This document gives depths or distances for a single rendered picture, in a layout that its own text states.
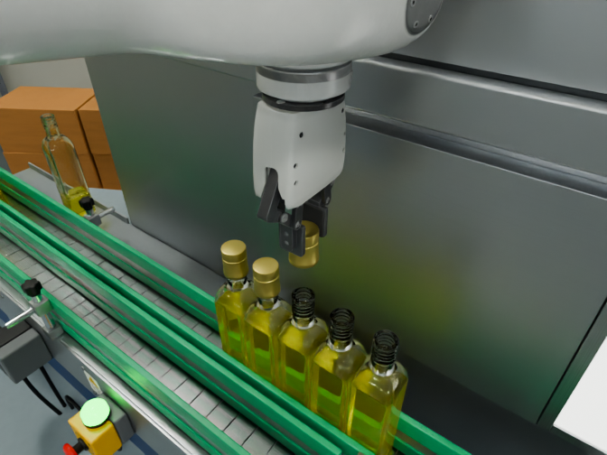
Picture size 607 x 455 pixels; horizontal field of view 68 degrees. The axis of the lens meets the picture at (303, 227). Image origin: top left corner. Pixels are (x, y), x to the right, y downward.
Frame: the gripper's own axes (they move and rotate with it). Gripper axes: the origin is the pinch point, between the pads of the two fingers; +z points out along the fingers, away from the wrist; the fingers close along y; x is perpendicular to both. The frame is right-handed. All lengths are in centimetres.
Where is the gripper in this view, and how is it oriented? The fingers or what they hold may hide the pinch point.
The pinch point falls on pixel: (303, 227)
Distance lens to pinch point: 50.0
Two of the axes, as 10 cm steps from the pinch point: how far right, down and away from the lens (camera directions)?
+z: 0.0, 8.0, 6.0
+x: 8.1, 3.5, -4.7
